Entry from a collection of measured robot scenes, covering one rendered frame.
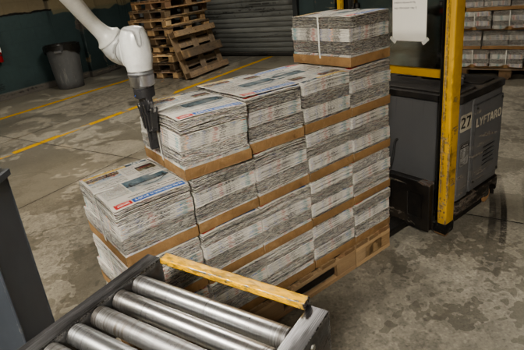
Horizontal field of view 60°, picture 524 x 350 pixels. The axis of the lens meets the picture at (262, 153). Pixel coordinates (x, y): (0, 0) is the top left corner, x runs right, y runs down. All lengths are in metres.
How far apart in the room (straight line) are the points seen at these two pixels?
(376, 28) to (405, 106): 0.74
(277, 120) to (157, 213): 0.61
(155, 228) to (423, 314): 1.28
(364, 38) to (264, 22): 7.19
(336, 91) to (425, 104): 0.82
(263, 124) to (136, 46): 0.56
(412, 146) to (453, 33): 0.77
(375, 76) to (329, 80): 0.31
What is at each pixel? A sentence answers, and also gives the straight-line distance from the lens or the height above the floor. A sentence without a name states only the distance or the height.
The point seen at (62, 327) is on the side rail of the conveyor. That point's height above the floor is 0.80.
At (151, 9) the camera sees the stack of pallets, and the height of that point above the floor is 1.16.
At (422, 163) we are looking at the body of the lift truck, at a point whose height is 0.36.
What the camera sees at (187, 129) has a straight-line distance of 1.60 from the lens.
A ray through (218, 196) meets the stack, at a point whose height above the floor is 0.72.
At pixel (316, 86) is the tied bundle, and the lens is 1.97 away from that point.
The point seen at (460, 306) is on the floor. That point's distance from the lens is 2.37.
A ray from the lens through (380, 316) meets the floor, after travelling 2.26.
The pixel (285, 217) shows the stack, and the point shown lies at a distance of 2.01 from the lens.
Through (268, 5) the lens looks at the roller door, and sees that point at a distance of 9.24.
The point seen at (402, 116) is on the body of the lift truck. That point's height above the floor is 0.62.
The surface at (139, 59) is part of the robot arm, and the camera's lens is 1.65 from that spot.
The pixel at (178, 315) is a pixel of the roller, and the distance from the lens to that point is 1.10.
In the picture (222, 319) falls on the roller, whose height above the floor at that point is 0.79.
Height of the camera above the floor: 1.48
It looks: 21 degrees down
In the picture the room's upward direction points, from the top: 6 degrees counter-clockwise
